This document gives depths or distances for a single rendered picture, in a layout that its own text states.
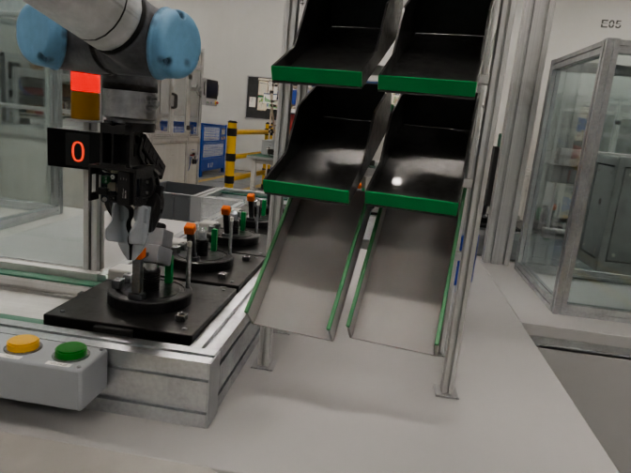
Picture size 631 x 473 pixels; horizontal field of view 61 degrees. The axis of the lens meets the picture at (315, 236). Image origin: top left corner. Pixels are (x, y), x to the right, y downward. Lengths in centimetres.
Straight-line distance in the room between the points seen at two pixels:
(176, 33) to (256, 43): 1156
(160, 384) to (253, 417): 15
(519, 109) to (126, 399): 154
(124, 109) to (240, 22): 1161
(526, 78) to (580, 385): 99
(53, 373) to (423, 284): 53
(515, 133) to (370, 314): 124
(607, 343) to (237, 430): 99
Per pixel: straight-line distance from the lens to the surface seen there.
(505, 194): 197
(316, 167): 86
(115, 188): 82
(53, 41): 72
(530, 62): 197
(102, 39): 62
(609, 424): 161
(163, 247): 95
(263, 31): 1218
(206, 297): 100
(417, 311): 83
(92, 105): 110
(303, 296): 84
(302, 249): 88
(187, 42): 65
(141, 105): 81
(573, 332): 148
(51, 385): 81
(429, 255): 88
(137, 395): 84
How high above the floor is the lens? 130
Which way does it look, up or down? 12 degrees down
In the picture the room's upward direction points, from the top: 6 degrees clockwise
